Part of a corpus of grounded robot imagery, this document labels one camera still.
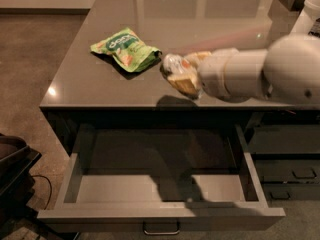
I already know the metal drawer handle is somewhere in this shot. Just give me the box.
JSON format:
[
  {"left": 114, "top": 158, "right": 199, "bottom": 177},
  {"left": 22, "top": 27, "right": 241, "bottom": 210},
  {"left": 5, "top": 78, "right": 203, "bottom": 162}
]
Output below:
[{"left": 142, "top": 222, "right": 180, "bottom": 236}]

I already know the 7up soda can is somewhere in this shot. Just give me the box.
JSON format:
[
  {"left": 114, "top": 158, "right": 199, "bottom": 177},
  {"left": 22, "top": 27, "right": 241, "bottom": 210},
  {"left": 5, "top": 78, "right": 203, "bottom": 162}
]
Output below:
[{"left": 162, "top": 54, "right": 197, "bottom": 85}]

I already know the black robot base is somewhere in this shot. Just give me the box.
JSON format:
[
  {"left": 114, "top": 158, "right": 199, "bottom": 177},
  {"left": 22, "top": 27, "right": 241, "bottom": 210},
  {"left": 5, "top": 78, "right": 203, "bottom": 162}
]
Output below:
[{"left": 0, "top": 135, "right": 41, "bottom": 226}]

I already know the green chip bag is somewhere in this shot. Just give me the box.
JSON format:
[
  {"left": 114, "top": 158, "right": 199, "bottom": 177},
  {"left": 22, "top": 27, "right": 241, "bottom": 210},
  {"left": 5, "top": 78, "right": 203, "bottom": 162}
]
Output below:
[{"left": 90, "top": 28, "right": 162, "bottom": 73}]

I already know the closed lower right drawer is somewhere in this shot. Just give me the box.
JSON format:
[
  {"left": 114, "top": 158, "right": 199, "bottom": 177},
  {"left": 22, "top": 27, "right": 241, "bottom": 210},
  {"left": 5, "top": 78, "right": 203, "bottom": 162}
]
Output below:
[{"left": 255, "top": 160, "right": 320, "bottom": 201}]

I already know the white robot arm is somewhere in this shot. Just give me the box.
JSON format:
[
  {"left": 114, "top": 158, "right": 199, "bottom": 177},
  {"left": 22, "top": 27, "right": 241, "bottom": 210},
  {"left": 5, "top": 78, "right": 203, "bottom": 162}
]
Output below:
[{"left": 162, "top": 34, "right": 320, "bottom": 104}]

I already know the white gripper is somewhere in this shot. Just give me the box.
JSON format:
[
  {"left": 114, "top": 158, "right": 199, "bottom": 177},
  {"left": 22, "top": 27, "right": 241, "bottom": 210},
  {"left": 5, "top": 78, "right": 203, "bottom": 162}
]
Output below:
[{"left": 167, "top": 48, "right": 240, "bottom": 102}]

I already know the open grey top drawer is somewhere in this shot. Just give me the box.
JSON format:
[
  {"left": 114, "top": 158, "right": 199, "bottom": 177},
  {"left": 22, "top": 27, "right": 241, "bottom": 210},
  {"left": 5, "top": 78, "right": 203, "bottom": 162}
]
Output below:
[{"left": 38, "top": 125, "right": 285, "bottom": 233}]

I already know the grey kitchen counter cabinet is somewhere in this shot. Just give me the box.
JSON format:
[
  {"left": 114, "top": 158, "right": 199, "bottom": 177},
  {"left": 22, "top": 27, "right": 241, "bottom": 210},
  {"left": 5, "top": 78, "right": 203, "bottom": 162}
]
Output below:
[{"left": 40, "top": 0, "right": 319, "bottom": 158}]

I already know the white plastic jar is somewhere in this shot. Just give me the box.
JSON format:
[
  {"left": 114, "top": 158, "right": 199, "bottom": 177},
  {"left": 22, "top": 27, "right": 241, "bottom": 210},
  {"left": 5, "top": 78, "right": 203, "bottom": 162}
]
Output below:
[{"left": 291, "top": 0, "right": 320, "bottom": 38}]

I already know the black cable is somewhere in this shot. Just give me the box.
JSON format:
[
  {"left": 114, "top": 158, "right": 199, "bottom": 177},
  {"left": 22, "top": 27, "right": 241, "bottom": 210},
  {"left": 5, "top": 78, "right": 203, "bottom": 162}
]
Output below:
[{"left": 31, "top": 173, "right": 54, "bottom": 210}]

